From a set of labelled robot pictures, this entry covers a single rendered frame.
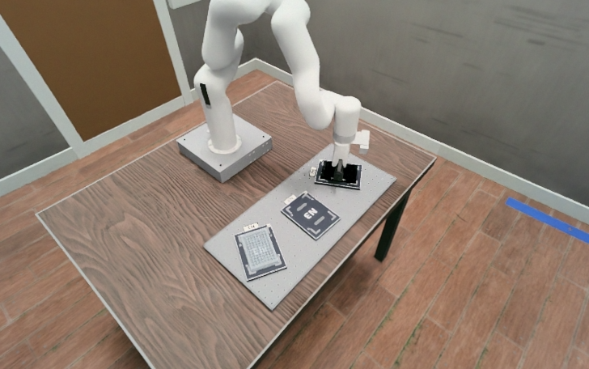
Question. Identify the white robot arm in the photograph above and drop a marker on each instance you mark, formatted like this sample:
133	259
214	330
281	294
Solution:
289	29

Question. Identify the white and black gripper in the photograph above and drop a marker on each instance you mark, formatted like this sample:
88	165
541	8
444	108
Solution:
340	153

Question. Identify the dark grey rectangular frame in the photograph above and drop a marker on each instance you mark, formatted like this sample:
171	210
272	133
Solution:
263	272

